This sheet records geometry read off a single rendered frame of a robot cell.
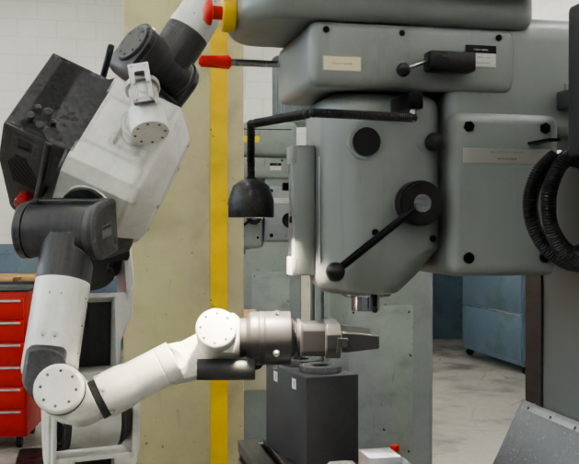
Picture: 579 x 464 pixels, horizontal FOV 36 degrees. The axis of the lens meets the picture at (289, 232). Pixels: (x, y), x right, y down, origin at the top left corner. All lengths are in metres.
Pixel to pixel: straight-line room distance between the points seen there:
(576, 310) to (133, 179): 0.80
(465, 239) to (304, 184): 0.27
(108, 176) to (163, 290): 1.59
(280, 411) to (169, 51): 0.79
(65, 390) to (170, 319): 1.76
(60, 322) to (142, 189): 0.29
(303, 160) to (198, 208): 1.74
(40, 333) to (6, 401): 4.54
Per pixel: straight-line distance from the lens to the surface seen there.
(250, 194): 1.38
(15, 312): 5.92
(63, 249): 1.51
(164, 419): 3.23
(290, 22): 1.41
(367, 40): 1.40
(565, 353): 1.67
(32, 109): 1.67
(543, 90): 1.51
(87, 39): 10.63
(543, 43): 1.52
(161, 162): 1.66
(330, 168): 1.41
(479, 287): 9.57
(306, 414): 1.85
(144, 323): 3.17
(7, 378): 5.99
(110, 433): 1.97
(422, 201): 1.39
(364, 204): 1.39
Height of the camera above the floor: 1.42
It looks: 1 degrees down
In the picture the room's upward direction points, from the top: straight up
